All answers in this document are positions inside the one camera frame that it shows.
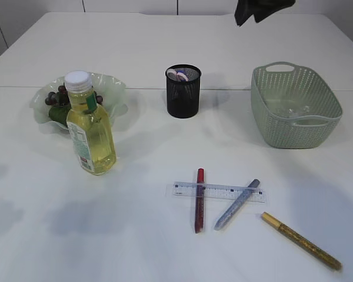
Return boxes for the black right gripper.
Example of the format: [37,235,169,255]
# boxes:
[234,0,296,26]

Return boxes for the clear plastic sheet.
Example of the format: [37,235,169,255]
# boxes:
[272,105,310,118]

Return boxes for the pink small scissors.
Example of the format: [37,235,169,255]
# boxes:
[166,69,180,82]

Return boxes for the yellow tea drink bottle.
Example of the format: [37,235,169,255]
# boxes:
[64,70,116,175]

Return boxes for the purple grape bunch with leaf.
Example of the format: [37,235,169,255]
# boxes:
[45,85,110,127]

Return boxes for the blue scissors with sheath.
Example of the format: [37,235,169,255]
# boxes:
[176,70,189,82]

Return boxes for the green plastic woven basket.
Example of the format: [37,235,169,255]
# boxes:
[251,62,343,149]

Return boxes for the black mesh pen holder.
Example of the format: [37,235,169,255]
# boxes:
[165,64,201,119]

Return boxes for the green wavy glass plate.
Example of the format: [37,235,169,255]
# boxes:
[29,72,126,130]

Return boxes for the silver glitter pen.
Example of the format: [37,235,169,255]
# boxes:
[214,179,260,231]

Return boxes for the clear plastic ruler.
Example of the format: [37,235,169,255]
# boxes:
[166,182,267,203]

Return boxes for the red glitter pen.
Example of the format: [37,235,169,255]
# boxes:
[195,168,205,234]

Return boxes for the gold glitter pen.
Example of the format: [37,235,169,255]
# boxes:
[261,212,342,271]

